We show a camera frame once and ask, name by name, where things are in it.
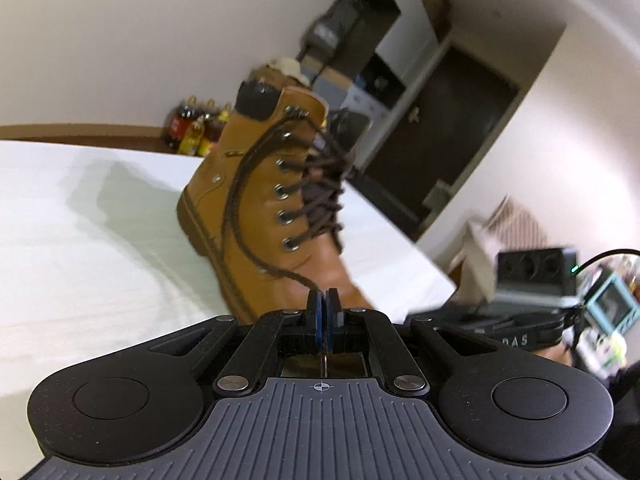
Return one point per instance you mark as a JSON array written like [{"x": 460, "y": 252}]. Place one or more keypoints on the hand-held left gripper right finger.
[{"x": 334, "y": 322}]

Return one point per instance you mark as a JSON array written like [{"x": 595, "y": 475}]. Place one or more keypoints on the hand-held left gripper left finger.
[{"x": 315, "y": 320}]

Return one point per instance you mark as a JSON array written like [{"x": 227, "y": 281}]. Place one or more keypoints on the tan leather boot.
[{"x": 300, "y": 250}]

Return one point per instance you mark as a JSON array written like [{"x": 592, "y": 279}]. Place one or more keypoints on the beige quilted blanket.
[{"x": 510, "y": 230}]

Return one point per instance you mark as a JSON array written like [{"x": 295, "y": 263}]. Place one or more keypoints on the teal framed small screen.
[{"x": 612, "y": 305}]

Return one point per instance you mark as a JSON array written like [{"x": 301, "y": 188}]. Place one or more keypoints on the person's dark clothing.
[{"x": 625, "y": 410}]

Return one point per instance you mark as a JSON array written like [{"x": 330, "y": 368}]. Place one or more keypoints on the dark wooden door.
[{"x": 450, "y": 135}]

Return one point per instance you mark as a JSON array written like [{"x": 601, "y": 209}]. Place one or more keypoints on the cluster of cooking oil bottles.
[{"x": 195, "y": 127}]

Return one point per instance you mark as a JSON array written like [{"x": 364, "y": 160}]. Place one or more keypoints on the cream straw hat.
[{"x": 285, "y": 70}]

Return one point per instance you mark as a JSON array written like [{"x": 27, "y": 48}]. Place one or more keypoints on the white side table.
[{"x": 75, "y": 235}]

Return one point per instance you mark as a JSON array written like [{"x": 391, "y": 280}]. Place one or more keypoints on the dark grey appliance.
[{"x": 335, "y": 30}]

